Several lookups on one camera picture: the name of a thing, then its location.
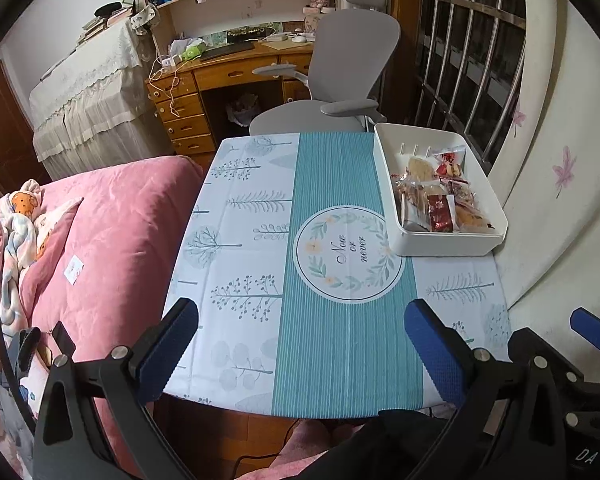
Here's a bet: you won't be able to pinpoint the floral cloth bag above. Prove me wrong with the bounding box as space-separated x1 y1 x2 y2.
129 4 161 37

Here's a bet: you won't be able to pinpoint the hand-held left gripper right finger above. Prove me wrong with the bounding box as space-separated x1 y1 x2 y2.
404 298 568 480

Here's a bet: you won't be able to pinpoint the wooden bookshelf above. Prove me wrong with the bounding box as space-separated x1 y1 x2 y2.
132 0 341 61

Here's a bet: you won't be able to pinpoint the grey office chair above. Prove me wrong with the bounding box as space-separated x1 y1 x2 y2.
249 0 402 136

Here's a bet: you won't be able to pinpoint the stack of books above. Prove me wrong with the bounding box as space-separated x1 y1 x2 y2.
77 7 136 43

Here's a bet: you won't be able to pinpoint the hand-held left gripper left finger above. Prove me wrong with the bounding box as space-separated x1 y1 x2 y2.
32 297 200 480

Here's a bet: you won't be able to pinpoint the pink box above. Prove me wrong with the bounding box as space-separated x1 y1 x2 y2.
301 6 326 36

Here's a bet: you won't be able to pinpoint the black keyboard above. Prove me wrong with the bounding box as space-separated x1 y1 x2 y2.
199 41 257 62

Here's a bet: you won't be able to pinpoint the brown wooden door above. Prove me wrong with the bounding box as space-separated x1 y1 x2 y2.
0 60 51 201

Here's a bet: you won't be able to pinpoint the person's pink fleece clothing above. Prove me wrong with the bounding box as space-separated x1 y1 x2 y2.
237 419 363 480

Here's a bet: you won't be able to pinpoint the dark patterned box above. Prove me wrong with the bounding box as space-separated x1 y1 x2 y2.
227 27 273 41

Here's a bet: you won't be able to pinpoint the white flower print curtain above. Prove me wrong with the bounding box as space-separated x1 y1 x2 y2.
482 0 600 351

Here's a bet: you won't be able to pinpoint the white plastic bin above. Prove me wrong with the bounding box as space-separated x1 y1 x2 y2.
372 122 509 257

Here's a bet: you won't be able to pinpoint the metal window bars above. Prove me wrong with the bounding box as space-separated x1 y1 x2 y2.
412 0 528 176

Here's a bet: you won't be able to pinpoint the person's black clothing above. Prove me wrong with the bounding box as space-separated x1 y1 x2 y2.
290 407 453 480

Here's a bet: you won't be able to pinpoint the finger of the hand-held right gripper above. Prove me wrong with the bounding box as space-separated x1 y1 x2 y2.
511 327 587 397
570 307 600 354

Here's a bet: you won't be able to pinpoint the grey blue printed cloth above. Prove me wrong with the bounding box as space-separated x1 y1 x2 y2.
0 327 48 480

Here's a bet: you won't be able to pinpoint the white paper label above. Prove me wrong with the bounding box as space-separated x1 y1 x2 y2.
64 255 86 282

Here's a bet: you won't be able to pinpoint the pink blanket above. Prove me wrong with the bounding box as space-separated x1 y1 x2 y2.
0 156 206 480

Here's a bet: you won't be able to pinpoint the waste bin under desk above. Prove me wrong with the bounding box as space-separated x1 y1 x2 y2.
226 92 259 127

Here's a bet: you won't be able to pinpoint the white charger with cable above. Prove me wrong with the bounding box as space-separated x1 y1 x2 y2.
147 55 182 118

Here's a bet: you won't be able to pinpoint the black cable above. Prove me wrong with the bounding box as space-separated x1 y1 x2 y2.
0 235 37 433

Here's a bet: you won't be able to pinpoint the wooden desk with drawers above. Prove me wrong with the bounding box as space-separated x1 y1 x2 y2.
145 37 316 156

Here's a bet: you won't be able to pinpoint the clear rice cracker packet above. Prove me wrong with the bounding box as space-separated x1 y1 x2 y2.
406 156 438 185

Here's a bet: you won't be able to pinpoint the white lace furniture cover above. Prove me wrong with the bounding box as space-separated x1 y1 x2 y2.
27 19 173 181

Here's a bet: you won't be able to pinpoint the teal tree print tablecloth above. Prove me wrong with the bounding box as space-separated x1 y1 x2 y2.
161 131 513 420

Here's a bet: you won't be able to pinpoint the cartoon print blanket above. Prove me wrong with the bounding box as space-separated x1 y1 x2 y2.
0 179 83 341

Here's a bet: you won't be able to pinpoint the orange label cracker packet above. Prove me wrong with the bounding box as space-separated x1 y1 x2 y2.
454 204 495 234

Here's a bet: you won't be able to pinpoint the red white candy packet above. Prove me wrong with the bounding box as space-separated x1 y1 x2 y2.
432 150 468 181

